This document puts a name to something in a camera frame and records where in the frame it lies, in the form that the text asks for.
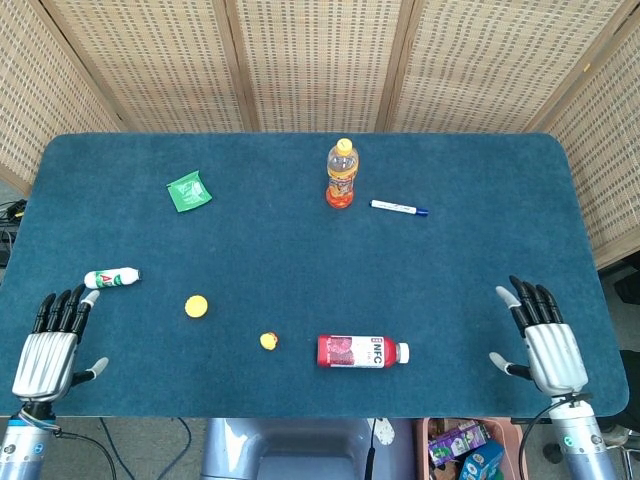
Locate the woven rattan folding screen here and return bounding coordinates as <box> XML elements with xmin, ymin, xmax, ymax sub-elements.
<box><xmin>0</xmin><ymin>0</ymin><xmax>640</xmax><ymax>271</ymax></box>

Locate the grey blue robot torso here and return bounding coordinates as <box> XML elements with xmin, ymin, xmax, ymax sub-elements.
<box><xmin>199</xmin><ymin>417</ymin><xmax>417</xmax><ymax>480</ymax></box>

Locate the purple drink carton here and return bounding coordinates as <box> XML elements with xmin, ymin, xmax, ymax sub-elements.
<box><xmin>428</xmin><ymin>420</ymin><xmax>493</xmax><ymax>468</ymax></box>

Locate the green snack packet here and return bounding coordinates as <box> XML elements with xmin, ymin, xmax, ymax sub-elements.
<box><xmin>166</xmin><ymin>169</ymin><xmax>213</xmax><ymax>214</ymax></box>

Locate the pink storage basket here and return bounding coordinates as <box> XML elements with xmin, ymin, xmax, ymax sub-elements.
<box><xmin>414</xmin><ymin>417</ymin><xmax>530</xmax><ymax>480</ymax></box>

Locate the orange iced tea bottle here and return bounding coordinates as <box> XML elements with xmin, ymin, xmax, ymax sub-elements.
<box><xmin>325</xmin><ymin>138</ymin><xmax>360</xmax><ymax>210</ymax></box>

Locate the yellow round cap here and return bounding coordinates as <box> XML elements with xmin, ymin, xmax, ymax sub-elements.
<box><xmin>184</xmin><ymin>294</ymin><xmax>210</xmax><ymax>319</ymax></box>

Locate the red NFC juice bottle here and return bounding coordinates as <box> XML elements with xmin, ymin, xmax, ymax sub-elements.
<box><xmin>316</xmin><ymin>334</ymin><xmax>411</xmax><ymax>371</ymax></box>

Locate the blue felt table mat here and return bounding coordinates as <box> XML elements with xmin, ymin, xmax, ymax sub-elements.
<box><xmin>0</xmin><ymin>131</ymin><xmax>630</xmax><ymax>420</ymax></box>

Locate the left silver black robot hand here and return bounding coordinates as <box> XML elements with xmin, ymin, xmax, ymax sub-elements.
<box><xmin>11</xmin><ymin>283</ymin><xmax>110</xmax><ymax>404</ymax></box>

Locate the blue snack box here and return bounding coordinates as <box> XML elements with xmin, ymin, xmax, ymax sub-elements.
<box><xmin>458</xmin><ymin>439</ymin><xmax>506</xmax><ymax>480</ymax></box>

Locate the blue white marker pen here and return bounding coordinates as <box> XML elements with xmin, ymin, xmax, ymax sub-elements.
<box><xmin>369</xmin><ymin>199</ymin><xmax>430</xmax><ymax>218</ymax></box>

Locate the blue floor cable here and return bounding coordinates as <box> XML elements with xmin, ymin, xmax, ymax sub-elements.
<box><xmin>97</xmin><ymin>417</ymin><xmax>193</xmax><ymax>480</ymax></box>

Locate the small white AD milk bottle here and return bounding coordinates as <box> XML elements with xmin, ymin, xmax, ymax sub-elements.
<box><xmin>83</xmin><ymin>267</ymin><xmax>141</xmax><ymax>290</ymax></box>

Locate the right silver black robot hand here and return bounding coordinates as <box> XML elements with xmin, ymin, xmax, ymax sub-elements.
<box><xmin>488</xmin><ymin>275</ymin><xmax>590</xmax><ymax>400</ymax></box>

